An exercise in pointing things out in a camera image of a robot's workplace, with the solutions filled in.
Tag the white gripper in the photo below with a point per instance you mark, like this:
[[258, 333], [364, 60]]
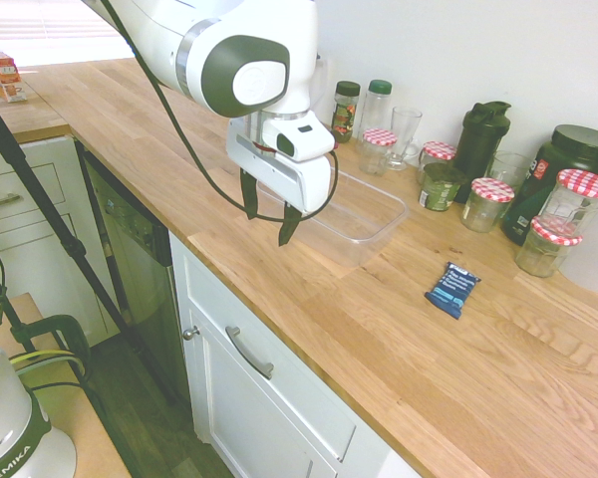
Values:
[[279, 174]]

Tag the dark blue protein bar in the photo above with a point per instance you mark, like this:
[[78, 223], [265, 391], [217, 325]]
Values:
[[453, 291]]

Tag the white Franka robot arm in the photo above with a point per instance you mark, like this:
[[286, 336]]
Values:
[[154, 40]]

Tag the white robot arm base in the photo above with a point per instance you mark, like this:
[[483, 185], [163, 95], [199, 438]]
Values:
[[15, 428]]

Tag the clear plastic container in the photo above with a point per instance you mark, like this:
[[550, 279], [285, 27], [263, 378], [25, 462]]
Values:
[[369, 219]]

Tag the dark green protein powder tub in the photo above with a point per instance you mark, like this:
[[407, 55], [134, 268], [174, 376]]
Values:
[[578, 149]]

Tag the spice jar with dark lid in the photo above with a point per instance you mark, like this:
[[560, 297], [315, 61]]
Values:
[[346, 112]]

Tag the glass jar red checked lid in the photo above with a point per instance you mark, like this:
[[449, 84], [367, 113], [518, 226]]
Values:
[[438, 150], [543, 256], [491, 189], [379, 137]]

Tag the black dishwasher front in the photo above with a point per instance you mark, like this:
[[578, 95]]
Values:
[[129, 239]]

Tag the silver cabinet knob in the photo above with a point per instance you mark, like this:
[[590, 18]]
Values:
[[192, 332]]

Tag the clear bottle with green lid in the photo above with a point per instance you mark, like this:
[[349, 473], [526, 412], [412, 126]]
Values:
[[376, 109]]

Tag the tall clear drinking glass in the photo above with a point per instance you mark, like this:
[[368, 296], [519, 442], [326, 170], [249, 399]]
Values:
[[406, 124]]

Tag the green foil-lidded cup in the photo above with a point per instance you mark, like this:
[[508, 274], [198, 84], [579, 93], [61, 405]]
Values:
[[441, 191]]

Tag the white base cabinet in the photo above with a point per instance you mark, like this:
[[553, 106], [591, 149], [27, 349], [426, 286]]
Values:
[[279, 408]]

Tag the black shaker bottle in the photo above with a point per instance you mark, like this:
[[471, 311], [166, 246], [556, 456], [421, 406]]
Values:
[[481, 144]]

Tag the white drawer cabinet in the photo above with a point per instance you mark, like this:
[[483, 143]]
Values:
[[45, 164]]

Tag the black C-clamp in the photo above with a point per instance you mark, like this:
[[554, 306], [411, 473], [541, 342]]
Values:
[[75, 338]]

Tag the clear glass tumbler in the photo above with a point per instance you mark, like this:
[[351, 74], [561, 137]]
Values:
[[510, 167]]

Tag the wooden robot mounting board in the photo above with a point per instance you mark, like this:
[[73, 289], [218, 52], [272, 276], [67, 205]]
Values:
[[80, 423]]

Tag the white window blind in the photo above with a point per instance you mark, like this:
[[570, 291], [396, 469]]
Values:
[[40, 25]]

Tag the orange and white carton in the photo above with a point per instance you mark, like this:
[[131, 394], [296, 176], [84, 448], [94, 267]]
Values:
[[2, 70]]

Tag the large jar red checked lid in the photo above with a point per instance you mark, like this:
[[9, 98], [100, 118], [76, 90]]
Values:
[[585, 181]]

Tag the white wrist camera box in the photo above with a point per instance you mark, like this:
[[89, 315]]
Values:
[[306, 139]]

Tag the black camera tripod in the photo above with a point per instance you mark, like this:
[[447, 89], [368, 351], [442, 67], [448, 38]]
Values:
[[45, 199]]

